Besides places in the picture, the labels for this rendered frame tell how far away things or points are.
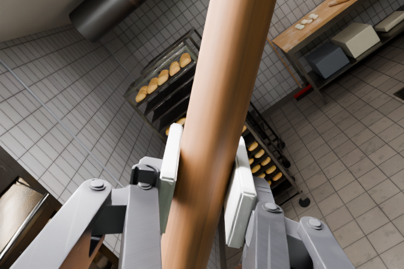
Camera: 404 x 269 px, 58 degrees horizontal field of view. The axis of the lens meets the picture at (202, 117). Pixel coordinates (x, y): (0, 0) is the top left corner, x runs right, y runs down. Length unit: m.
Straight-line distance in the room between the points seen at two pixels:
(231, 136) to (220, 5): 0.06
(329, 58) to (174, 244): 4.63
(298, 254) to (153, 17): 5.10
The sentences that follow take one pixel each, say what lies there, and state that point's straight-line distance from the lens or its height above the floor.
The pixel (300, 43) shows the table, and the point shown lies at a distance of 4.55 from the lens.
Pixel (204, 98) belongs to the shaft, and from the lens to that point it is 0.17.
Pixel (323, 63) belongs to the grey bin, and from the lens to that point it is 4.80.
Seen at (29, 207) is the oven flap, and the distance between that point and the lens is 2.01.
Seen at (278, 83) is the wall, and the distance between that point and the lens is 5.44.
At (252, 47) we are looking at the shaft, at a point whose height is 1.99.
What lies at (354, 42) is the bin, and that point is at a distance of 4.88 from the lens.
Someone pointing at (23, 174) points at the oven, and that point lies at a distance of 2.14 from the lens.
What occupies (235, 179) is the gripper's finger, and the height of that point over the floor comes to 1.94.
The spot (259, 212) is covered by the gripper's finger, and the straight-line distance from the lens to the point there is 0.16.
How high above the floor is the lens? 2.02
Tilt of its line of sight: 15 degrees down
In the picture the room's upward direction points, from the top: 39 degrees counter-clockwise
